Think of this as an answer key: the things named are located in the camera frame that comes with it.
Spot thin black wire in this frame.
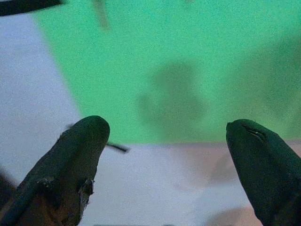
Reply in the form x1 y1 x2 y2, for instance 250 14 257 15
105 142 130 153

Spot green mat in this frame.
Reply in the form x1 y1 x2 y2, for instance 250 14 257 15
35 0 301 145

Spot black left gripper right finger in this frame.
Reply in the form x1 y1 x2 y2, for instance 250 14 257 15
225 118 301 226

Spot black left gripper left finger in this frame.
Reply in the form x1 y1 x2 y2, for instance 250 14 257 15
0 115 111 226

